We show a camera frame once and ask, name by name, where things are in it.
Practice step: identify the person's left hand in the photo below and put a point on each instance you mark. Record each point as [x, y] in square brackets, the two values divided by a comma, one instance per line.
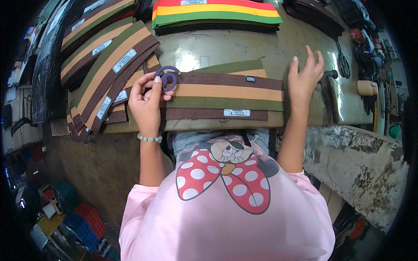
[145, 107]

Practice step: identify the person's right hand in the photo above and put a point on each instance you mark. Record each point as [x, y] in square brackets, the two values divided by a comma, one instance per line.
[302, 86]

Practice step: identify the purple thread snips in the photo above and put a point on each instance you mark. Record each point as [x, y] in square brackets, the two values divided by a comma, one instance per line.
[168, 85]

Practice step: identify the black machine knob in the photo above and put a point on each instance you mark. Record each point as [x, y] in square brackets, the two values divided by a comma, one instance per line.
[331, 74]

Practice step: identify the black scissors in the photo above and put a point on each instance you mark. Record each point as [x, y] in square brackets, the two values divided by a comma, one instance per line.
[343, 65]

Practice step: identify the olive webbing piece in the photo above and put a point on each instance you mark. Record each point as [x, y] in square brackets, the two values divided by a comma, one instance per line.
[196, 125]

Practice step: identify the brown webbing strip white label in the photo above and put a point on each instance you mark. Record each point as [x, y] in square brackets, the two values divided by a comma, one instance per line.
[202, 114]

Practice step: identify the pile of striped webbing pieces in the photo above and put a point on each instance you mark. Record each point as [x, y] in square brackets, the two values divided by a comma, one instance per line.
[104, 65]

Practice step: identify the beige tape roll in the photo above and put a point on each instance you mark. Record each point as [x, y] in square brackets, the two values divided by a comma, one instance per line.
[366, 88]

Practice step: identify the stack of dark brown webbing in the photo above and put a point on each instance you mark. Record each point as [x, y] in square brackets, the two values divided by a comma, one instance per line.
[313, 18]

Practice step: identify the brown tan green webbing strip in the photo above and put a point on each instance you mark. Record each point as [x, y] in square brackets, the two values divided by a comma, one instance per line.
[228, 93]

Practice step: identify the worn concrete bench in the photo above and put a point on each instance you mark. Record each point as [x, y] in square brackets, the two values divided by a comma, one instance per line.
[356, 169]

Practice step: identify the black rubber sheet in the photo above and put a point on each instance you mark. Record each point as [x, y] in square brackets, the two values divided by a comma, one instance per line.
[49, 71]

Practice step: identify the stack of red yellow green webbing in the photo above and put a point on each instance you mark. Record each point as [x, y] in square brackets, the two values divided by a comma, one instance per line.
[215, 14]

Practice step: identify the cluttered shelf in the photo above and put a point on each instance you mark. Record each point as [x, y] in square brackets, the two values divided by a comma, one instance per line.
[23, 98]

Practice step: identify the heap of plastic crates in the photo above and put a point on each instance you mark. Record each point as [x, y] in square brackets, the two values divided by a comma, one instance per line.
[78, 222]

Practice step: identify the person's body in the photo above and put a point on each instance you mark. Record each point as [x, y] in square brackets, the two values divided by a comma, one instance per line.
[228, 225]

